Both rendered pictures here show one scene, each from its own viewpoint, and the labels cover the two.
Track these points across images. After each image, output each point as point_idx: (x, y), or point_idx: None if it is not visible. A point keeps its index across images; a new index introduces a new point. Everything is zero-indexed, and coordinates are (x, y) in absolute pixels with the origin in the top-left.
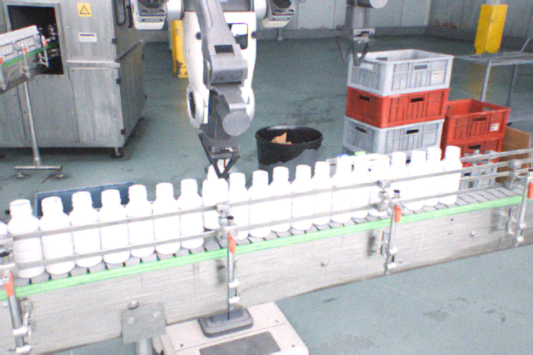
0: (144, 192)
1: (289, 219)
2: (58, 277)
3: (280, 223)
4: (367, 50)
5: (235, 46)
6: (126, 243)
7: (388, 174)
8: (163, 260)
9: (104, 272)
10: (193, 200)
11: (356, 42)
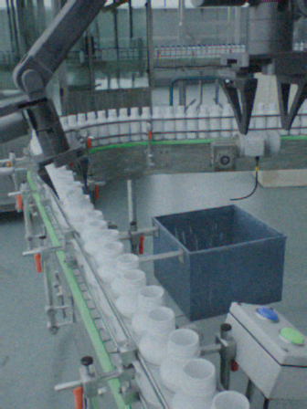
0: (69, 188)
1: (92, 297)
2: (52, 222)
3: (89, 294)
4: (243, 102)
5: (27, 56)
6: (64, 224)
7: (145, 348)
8: (62, 253)
9: (52, 235)
10: None
11: (220, 79)
